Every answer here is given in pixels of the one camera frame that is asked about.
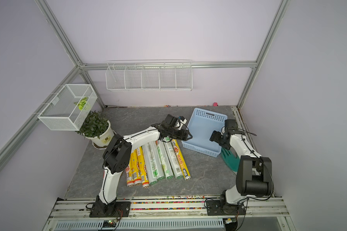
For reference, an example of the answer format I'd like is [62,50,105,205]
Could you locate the yellow wrap roll leftmost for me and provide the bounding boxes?
[125,165,135,187]

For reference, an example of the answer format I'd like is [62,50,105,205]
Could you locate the large potted green plant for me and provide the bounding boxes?
[76,111,115,149]

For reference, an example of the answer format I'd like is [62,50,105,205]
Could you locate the green work glove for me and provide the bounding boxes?
[221,148,240,172]

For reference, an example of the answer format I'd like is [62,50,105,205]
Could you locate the white green wrap roll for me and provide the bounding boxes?
[149,141,165,181]
[142,143,158,185]
[163,137,183,179]
[156,141,174,180]

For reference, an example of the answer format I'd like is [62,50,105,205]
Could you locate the white wire basket left wall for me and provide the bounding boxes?
[38,84,97,131]

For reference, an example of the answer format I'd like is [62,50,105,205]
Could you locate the yellow plastic wrap roll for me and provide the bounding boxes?
[171,140,191,181]

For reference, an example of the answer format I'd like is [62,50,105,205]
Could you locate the aluminium rail frame front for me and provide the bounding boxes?
[44,195,295,231]

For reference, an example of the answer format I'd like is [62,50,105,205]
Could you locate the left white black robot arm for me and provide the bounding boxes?
[95,114,192,207]

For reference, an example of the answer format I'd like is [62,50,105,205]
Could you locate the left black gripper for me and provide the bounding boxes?
[168,127,193,141]

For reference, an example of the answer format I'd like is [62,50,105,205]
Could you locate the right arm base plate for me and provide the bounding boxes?
[204,198,246,216]

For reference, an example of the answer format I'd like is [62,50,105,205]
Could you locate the green leaf in wire basket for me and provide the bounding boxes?
[74,97,91,111]

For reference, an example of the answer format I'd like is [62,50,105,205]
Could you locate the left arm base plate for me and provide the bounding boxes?
[89,196,131,218]

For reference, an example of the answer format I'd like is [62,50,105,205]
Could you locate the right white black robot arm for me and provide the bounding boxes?
[210,119,274,205]

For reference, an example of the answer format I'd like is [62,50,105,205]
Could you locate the white wire shelf back wall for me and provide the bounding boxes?
[106,60,193,91]

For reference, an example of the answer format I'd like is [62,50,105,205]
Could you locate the light blue plastic basket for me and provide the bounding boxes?
[182,108,227,157]

